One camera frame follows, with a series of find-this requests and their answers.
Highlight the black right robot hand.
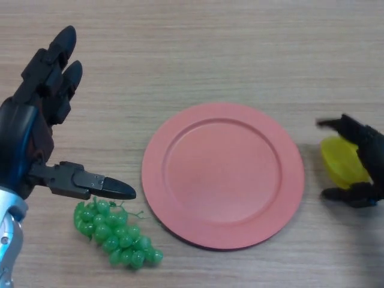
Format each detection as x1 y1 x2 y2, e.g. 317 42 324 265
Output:
315 113 384 208

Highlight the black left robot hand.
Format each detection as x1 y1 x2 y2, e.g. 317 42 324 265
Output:
0 25 137 201

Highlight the yellow starfruit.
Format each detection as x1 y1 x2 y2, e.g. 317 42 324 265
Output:
320 135 373 190

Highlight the pink round plate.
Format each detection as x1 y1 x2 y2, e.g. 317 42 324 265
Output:
141 103 305 251

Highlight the green grape bunch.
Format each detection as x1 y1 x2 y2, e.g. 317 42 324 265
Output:
73 197 164 270

